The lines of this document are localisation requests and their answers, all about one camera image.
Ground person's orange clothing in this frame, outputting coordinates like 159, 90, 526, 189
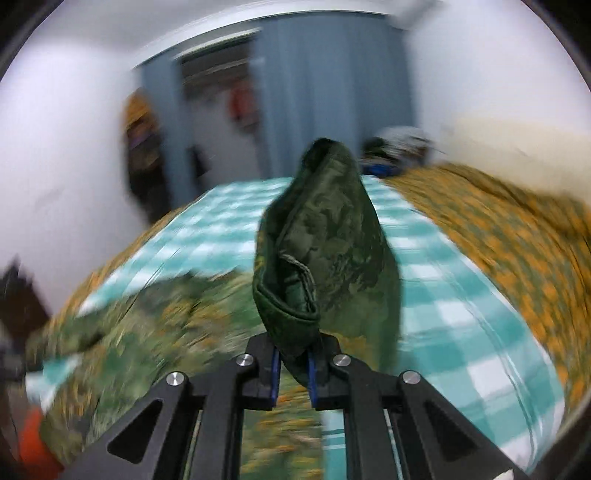
18, 408, 63, 476

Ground blue curtain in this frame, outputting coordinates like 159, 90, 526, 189
139, 14, 416, 208

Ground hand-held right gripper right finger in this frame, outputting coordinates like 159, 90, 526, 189
307, 337, 532, 480

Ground teal checked bed sheet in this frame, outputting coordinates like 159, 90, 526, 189
25, 178, 566, 480

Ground pile of clothes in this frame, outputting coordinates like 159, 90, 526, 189
360, 126, 437, 178

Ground cream headboard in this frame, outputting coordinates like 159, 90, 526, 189
434, 115, 591, 199

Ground orange floral bed sheet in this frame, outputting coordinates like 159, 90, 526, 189
46, 164, 591, 398

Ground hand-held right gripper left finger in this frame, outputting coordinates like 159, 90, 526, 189
60, 335, 280, 480

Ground green floral garment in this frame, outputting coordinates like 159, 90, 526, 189
25, 137, 402, 480

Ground dark hanging clothes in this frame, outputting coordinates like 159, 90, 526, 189
124, 90, 171, 222

